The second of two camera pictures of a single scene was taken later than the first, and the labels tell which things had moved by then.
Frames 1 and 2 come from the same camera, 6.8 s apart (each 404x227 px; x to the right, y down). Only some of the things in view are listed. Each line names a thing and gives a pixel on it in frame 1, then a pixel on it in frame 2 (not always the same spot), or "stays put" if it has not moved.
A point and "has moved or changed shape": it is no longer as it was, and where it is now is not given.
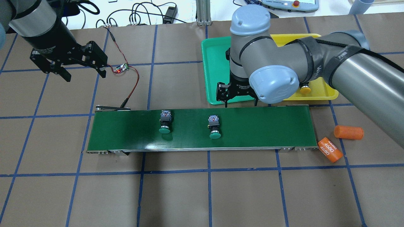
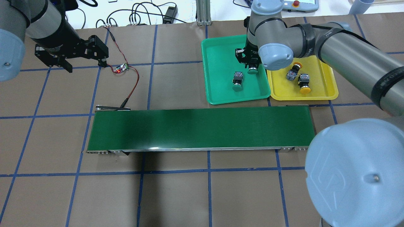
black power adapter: [169, 16] stays put
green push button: [165, 118] has moved or changed shape
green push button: [214, 125] has moved or changed shape
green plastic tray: [216, 68] stays put
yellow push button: [305, 88] has moved or changed shape
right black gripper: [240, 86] to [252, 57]
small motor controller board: [122, 68] stays put
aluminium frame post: [203, 10] stays put
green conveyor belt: [136, 130] stays put
